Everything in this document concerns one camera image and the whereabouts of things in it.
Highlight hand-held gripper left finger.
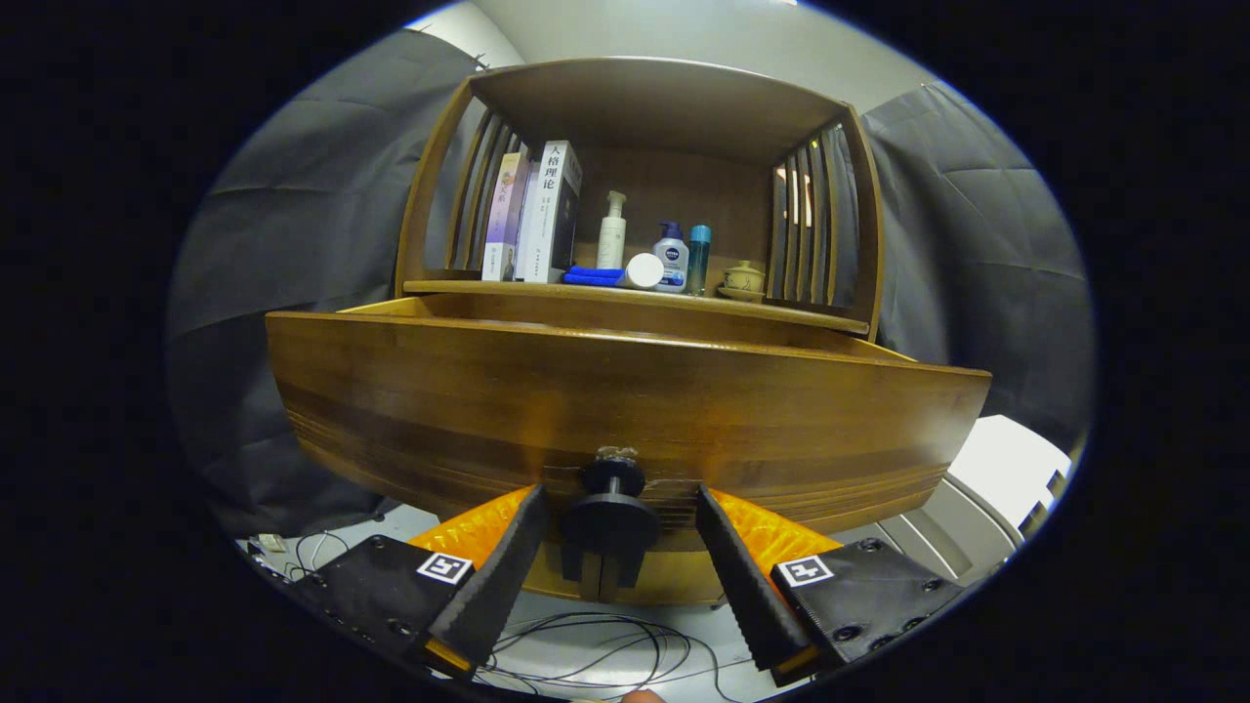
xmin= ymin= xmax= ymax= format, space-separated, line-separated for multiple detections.
xmin=293 ymin=483 xmax=550 ymax=682

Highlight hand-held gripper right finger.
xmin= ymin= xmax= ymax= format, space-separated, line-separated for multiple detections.
xmin=695 ymin=483 xmax=968 ymax=687

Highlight black drawer knob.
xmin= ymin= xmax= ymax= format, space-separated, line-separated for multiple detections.
xmin=559 ymin=446 xmax=661 ymax=603

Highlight wooden drawer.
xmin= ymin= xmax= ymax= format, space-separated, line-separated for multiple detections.
xmin=264 ymin=293 xmax=994 ymax=608

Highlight white cream tube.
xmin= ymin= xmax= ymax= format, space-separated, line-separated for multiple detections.
xmin=610 ymin=252 xmax=667 ymax=291

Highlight wooden countertop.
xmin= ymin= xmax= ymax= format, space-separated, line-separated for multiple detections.
xmin=402 ymin=278 xmax=870 ymax=338

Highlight wooden cabinet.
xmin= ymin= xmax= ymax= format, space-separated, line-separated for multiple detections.
xmin=394 ymin=56 xmax=887 ymax=343

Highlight ceramic lidded teacup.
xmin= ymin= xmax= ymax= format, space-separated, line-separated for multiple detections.
xmin=718 ymin=260 xmax=768 ymax=304

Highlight teal bottle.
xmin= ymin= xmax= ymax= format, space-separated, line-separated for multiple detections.
xmin=687 ymin=225 xmax=713 ymax=297

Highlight white lotion bottle blue cap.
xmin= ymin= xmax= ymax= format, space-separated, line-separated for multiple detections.
xmin=652 ymin=222 xmax=690 ymax=294

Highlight purple book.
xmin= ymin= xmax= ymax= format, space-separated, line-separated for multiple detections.
xmin=481 ymin=151 xmax=533 ymax=282

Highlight white pump bottle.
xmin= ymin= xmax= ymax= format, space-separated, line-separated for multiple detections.
xmin=597 ymin=190 xmax=629 ymax=271

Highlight white book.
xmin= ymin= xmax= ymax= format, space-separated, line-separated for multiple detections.
xmin=515 ymin=140 xmax=585 ymax=284

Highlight black floor cables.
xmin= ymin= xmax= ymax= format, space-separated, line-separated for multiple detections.
xmin=283 ymin=530 xmax=758 ymax=703

